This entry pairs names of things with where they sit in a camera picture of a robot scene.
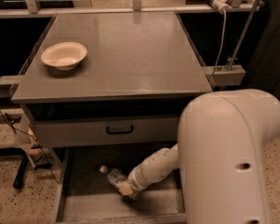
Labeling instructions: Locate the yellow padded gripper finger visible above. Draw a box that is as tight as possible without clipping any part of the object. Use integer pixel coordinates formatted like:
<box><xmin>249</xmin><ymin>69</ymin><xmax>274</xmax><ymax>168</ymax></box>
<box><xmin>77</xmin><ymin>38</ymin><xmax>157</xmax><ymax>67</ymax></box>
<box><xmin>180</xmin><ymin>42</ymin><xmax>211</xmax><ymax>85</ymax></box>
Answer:
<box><xmin>119</xmin><ymin>182</ymin><xmax>133</xmax><ymax>196</ymax></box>

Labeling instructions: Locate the clear plastic water bottle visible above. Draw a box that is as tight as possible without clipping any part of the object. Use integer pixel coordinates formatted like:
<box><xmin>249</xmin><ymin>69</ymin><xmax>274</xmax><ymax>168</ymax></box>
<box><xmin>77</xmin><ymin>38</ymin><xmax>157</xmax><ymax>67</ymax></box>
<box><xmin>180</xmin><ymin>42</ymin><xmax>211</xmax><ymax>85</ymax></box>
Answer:
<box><xmin>100</xmin><ymin>165</ymin><xmax>138</xmax><ymax>200</ymax></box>

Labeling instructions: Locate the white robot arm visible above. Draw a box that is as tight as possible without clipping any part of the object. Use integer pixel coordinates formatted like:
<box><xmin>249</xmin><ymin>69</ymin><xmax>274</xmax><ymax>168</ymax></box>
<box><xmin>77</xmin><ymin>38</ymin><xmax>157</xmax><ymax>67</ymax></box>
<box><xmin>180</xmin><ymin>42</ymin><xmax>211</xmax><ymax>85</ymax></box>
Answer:
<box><xmin>119</xmin><ymin>89</ymin><xmax>280</xmax><ymax>224</ymax></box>

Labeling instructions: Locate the open grey lower drawer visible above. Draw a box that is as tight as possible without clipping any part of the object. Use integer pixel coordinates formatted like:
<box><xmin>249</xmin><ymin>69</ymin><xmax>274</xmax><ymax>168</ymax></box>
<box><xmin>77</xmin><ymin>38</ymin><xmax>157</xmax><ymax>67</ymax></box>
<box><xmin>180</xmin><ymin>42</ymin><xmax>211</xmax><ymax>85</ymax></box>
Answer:
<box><xmin>52</xmin><ymin>142</ymin><xmax>186</xmax><ymax>224</ymax></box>

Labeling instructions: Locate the closed grey upper drawer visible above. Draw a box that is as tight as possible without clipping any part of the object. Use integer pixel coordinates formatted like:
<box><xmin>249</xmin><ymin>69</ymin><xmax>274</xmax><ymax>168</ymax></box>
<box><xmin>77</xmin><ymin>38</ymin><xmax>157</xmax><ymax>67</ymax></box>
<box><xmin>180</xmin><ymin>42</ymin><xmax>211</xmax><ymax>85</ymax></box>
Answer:
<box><xmin>31</xmin><ymin>116</ymin><xmax>178</xmax><ymax>147</ymax></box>

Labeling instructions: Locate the grey cabinet with counter top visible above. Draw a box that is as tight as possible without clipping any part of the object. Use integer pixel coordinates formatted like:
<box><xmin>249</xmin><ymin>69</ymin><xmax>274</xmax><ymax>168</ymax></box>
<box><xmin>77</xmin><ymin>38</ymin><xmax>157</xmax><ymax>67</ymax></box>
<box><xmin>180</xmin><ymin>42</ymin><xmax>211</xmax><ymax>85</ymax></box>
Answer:
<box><xmin>10</xmin><ymin>11</ymin><xmax>213</xmax><ymax>151</ymax></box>

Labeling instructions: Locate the black floor stand leg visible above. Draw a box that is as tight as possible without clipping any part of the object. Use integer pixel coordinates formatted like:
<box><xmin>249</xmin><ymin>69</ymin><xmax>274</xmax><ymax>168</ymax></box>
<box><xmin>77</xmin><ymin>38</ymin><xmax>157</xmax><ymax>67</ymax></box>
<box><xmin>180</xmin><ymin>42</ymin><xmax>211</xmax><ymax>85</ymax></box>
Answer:
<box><xmin>13</xmin><ymin>147</ymin><xmax>52</xmax><ymax>189</ymax></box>

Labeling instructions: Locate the white paper bowl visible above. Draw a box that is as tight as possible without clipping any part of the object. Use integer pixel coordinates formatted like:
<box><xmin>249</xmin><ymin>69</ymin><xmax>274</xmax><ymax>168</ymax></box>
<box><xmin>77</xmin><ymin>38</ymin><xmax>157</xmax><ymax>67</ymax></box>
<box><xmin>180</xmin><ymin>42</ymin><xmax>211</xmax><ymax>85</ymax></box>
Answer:
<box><xmin>41</xmin><ymin>42</ymin><xmax>88</xmax><ymax>71</ymax></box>

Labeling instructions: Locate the dark cabinet at right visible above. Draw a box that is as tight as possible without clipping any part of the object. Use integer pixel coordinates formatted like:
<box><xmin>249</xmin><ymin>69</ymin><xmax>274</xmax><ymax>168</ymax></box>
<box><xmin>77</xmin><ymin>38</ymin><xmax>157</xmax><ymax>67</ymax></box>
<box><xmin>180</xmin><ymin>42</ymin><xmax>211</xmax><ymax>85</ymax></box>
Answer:
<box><xmin>243</xmin><ymin>0</ymin><xmax>280</xmax><ymax>100</ymax></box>

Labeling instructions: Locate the diagonal metal rod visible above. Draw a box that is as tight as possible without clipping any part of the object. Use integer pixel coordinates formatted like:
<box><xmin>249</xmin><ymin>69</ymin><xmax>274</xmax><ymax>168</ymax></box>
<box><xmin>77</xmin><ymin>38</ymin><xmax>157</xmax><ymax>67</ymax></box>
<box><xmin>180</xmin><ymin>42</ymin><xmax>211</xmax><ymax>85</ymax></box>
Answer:
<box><xmin>224</xmin><ymin>0</ymin><xmax>260</xmax><ymax>71</ymax></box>

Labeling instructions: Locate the black drawer handle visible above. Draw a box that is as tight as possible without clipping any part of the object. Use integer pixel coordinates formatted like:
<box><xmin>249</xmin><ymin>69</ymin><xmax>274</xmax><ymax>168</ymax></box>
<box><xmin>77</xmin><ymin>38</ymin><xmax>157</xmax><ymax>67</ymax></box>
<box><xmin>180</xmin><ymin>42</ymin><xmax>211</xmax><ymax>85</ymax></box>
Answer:
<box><xmin>105</xmin><ymin>125</ymin><xmax>134</xmax><ymax>135</ymax></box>

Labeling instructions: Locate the grey metal side bracket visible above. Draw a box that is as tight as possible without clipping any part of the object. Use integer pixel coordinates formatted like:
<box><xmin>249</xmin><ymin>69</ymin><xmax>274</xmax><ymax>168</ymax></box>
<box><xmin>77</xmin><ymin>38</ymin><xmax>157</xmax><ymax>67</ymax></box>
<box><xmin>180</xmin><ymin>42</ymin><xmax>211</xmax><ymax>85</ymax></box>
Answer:
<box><xmin>203</xmin><ymin>65</ymin><xmax>245</xmax><ymax>87</ymax></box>

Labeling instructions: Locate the grey left side bracket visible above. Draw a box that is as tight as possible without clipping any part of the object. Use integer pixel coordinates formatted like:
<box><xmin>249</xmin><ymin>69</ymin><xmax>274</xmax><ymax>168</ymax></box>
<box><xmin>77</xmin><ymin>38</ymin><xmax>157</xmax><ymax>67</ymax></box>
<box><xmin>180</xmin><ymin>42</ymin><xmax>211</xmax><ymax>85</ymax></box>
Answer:
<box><xmin>0</xmin><ymin>75</ymin><xmax>23</xmax><ymax>98</ymax></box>

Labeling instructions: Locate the thin black floor cable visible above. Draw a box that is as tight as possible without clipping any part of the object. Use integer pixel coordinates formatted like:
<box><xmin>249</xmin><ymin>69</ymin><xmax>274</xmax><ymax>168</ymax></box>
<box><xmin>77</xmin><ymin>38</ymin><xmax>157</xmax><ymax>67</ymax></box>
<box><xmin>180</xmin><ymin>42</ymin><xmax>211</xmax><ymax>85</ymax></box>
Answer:
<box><xmin>0</xmin><ymin>91</ymin><xmax>60</xmax><ymax>184</ymax></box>

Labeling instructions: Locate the white power cable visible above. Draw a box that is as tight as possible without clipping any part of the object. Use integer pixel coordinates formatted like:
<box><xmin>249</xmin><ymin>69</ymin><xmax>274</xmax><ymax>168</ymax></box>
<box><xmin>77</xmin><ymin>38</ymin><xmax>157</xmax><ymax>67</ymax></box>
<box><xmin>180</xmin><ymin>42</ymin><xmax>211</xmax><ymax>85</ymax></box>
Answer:
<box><xmin>210</xmin><ymin>8</ymin><xmax>229</xmax><ymax>77</ymax></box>

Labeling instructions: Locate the grey rear rail shelf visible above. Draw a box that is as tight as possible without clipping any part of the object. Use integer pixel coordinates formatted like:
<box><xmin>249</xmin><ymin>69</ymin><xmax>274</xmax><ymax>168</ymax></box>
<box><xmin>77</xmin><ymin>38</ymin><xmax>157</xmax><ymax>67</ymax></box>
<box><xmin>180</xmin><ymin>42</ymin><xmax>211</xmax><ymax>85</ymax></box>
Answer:
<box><xmin>0</xmin><ymin>2</ymin><xmax>267</xmax><ymax>20</ymax></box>

